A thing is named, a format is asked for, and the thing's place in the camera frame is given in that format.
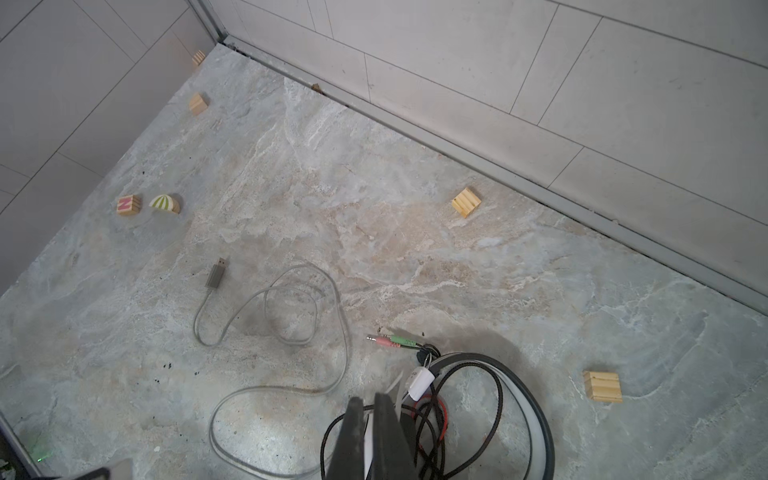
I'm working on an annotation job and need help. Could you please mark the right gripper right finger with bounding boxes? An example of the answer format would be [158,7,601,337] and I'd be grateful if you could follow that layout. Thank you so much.
[371,393,417,480]

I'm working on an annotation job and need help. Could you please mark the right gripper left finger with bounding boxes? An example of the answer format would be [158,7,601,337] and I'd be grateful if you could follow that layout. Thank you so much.
[325,397,365,480]

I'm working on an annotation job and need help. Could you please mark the black and white headphones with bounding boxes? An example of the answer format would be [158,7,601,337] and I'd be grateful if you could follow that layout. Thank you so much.
[318,332,557,479]

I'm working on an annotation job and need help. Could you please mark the wooden block back right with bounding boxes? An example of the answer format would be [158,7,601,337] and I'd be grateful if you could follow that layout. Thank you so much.
[583,371,623,403]

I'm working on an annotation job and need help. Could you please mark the wooden block back centre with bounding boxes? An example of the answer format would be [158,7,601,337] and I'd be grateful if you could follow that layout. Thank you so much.
[451,187,482,218]

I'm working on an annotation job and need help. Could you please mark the green striped half-round block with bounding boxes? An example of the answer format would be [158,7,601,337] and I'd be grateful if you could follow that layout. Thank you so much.
[150,194,181,214]

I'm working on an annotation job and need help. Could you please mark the wooden block back left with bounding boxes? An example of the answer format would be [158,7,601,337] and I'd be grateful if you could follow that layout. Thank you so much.
[189,92,209,116]

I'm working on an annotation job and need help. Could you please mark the wooden block left corner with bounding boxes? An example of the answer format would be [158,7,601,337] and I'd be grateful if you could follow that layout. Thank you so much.
[192,50,206,67]

